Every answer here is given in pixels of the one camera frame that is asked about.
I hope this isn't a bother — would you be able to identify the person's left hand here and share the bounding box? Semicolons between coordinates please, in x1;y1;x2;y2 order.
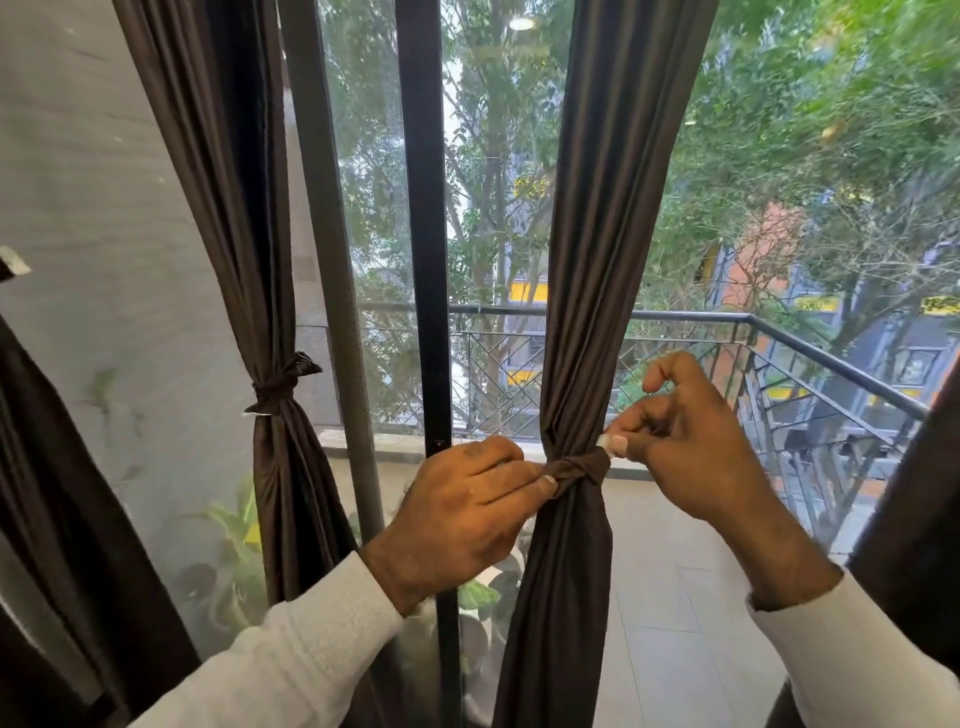
359;434;560;618

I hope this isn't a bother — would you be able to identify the dark brown curtain tie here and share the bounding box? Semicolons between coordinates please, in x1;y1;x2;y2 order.
243;352;324;418

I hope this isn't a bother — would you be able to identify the dark brown curtain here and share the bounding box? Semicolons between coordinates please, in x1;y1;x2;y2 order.
764;359;960;728
0;247;204;728
491;0;721;728
112;0;361;601

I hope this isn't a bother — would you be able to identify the person's right forearm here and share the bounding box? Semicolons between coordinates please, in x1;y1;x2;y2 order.
731;521;960;728

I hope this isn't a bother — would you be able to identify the black metal balcony railing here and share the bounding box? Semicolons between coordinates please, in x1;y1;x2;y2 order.
359;302;931;553

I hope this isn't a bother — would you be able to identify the person's left forearm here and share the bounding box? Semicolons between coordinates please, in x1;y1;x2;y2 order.
127;552;406;728

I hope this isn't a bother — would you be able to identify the orange brick building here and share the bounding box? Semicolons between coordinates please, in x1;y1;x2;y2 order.
697;202;960;421

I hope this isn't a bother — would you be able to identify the person's right hand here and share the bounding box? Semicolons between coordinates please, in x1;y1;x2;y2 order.
599;350;793;560

